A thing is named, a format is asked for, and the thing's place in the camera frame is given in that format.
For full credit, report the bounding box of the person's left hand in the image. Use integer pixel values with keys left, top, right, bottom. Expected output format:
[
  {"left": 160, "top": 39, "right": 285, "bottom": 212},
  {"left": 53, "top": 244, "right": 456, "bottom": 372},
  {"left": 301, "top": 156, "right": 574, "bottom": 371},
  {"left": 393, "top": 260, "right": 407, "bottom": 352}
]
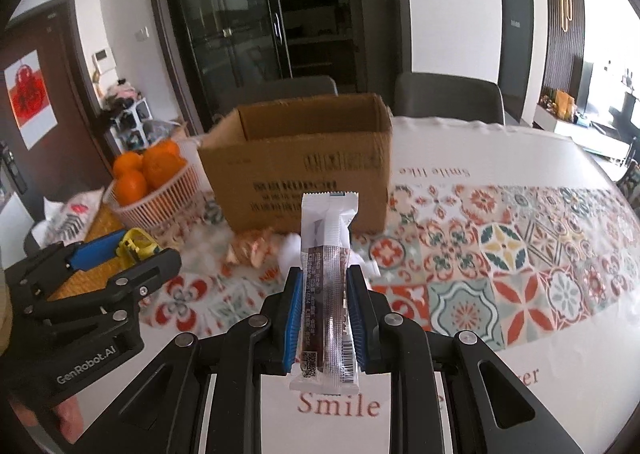
[{"left": 10, "top": 393, "right": 83, "bottom": 444}]

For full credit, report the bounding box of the brown wooden door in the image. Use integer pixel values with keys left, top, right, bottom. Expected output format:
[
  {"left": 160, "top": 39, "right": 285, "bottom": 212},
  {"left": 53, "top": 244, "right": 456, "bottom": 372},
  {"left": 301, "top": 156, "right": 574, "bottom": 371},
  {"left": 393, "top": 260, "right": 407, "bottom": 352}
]
[{"left": 0, "top": 0, "right": 115, "bottom": 217}]

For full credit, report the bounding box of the red and white wall calendar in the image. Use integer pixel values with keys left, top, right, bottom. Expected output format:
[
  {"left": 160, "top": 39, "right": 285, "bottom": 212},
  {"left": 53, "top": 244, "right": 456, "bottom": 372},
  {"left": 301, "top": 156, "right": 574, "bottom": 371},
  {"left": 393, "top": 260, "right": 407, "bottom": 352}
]
[{"left": 3, "top": 50, "right": 59, "bottom": 151}]

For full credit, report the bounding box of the tile-patterned white tablecloth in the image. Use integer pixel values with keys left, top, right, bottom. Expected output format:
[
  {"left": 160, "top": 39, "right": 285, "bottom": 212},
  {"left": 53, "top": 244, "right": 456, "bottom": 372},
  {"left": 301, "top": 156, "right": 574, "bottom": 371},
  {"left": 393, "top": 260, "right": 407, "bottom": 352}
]
[{"left": 134, "top": 113, "right": 640, "bottom": 454}]

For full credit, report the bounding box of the yellow clip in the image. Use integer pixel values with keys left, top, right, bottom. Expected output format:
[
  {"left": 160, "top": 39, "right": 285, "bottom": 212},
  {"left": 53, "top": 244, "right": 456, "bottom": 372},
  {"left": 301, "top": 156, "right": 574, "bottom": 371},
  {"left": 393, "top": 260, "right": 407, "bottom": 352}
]
[{"left": 115, "top": 227, "right": 162, "bottom": 260}]

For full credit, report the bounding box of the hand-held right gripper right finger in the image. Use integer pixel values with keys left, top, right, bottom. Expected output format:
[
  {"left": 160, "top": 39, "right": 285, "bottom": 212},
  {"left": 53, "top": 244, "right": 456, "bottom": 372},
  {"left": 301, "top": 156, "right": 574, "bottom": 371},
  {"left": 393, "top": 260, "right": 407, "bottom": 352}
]
[{"left": 345, "top": 264, "right": 562, "bottom": 454}]

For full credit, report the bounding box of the dark glass sliding door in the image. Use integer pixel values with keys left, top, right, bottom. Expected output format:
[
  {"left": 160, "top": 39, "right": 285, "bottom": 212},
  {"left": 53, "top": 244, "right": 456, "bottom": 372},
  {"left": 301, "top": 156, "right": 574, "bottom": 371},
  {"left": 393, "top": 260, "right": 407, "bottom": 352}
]
[{"left": 146, "top": 0, "right": 417, "bottom": 136}]

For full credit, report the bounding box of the white plush toy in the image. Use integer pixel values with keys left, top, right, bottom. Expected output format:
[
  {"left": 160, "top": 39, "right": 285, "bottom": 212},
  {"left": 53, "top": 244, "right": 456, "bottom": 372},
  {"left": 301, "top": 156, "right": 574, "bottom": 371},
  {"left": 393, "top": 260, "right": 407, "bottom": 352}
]
[{"left": 277, "top": 231, "right": 384, "bottom": 285}]

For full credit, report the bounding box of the black television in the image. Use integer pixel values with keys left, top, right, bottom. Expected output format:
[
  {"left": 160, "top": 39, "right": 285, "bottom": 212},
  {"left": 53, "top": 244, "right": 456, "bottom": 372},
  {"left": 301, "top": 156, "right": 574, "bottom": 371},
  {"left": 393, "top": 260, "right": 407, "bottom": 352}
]
[{"left": 577, "top": 61, "right": 596, "bottom": 114}]

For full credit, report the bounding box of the white slatted fruit basket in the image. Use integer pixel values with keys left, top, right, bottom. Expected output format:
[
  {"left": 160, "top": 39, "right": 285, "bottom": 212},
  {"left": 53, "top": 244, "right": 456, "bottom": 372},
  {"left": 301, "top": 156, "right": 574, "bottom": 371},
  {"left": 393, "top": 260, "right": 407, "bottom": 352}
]
[{"left": 102, "top": 139, "right": 207, "bottom": 230}]

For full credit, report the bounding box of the gold foil wrapper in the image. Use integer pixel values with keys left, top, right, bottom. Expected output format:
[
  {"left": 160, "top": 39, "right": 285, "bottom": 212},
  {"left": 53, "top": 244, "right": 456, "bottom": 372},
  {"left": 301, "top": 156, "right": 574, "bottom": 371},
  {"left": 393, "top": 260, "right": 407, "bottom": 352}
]
[{"left": 227, "top": 227, "right": 282, "bottom": 268}]

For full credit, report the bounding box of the white cube shelf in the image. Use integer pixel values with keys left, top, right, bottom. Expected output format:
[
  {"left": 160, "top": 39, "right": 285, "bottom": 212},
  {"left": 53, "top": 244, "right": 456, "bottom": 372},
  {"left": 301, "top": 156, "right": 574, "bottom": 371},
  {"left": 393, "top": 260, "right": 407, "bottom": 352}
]
[{"left": 107, "top": 96, "right": 152, "bottom": 156}]

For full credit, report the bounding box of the snack bar packet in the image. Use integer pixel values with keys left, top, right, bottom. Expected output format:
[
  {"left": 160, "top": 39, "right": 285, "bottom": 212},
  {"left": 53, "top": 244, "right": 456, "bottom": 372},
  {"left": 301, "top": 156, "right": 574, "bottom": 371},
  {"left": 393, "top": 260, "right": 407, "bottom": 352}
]
[{"left": 290, "top": 190, "right": 362, "bottom": 391}]

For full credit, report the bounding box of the grey dining chair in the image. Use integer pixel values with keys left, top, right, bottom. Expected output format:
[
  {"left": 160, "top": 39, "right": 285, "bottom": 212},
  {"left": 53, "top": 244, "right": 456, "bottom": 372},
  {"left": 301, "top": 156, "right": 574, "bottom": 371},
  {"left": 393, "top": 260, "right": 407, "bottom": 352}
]
[
  {"left": 393, "top": 71, "right": 506, "bottom": 126},
  {"left": 219, "top": 75, "right": 339, "bottom": 116}
]

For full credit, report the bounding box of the orange paper bag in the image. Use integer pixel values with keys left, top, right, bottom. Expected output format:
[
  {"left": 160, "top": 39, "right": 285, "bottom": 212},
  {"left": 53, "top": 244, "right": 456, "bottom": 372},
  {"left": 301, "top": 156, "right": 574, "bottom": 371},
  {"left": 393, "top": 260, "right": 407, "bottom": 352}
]
[{"left": 554, "top": 90, "right": 577, "bottom": 121}]

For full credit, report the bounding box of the dark grey room door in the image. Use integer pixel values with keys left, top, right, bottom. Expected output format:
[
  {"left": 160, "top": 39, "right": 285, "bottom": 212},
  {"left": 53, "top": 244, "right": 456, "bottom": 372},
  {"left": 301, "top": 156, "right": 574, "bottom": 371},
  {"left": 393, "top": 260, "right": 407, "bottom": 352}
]
[{"left": 498, "top": 0, "right": 534, "bottom": 126}]

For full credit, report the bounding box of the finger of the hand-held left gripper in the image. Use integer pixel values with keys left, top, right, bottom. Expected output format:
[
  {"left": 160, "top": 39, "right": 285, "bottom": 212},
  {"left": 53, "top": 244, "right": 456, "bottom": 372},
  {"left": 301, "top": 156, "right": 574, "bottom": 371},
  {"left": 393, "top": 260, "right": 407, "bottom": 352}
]
[
  {"left": 20, "top": 229, "right": 132, "bottom": 285},
  {"left": 47, "top": 248, "right": 182, "bottom": 324}
]

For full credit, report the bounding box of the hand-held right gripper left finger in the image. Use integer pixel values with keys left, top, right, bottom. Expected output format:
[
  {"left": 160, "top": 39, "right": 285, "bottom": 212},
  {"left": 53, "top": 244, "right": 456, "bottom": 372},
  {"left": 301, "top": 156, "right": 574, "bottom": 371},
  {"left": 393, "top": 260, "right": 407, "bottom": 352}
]
[{"left": 82, "top": 268, "right": 306, "bottom": 454}]

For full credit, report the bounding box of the white intercom panel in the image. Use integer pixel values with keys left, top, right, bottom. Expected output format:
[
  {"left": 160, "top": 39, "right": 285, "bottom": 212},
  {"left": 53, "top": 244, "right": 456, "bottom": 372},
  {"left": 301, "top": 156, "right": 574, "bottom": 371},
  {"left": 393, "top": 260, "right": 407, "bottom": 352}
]
[{"left": 92, "top": 49, "right": 117, "bottom": 76}]

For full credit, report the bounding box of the dark slatted wall panel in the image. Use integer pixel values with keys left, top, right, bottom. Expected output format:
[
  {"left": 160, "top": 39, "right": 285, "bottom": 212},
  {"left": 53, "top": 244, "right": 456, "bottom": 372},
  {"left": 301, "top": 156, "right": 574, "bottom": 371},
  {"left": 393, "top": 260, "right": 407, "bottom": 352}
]
[{"left": 539, "top": 0, "right": 586, "bottom": 108}]

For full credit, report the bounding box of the black door lock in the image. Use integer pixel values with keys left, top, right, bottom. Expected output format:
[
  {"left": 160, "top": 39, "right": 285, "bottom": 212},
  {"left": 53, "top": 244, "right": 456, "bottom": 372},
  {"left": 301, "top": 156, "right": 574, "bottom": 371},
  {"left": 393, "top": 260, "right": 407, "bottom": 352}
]
[{"left": 0, "top": 141, "right": 27, "bottom": 196}]

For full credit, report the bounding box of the pile of oranges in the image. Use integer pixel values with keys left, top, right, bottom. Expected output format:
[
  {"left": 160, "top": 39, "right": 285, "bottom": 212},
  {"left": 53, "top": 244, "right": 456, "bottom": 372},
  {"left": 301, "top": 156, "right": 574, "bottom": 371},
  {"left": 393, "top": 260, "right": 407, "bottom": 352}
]
[{"left": 112, "top": 139, "right": 189, "bottom": 208}]

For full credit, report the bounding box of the white low cabinet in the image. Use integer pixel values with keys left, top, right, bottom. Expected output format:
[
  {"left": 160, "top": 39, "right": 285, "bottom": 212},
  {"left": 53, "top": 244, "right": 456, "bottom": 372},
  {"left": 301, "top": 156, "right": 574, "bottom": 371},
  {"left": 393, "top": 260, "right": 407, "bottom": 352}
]
[{"left": 533, "top": 101, "right": 632, "bottom": 166}]

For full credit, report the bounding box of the brown cardboard box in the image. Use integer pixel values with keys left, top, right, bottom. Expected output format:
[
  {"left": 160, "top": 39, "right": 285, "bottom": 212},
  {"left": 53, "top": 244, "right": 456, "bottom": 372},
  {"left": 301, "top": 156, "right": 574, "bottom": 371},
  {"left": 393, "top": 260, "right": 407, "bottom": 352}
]
[{"left": 197, "top": 93, "right": 395, "bottom": 235}]

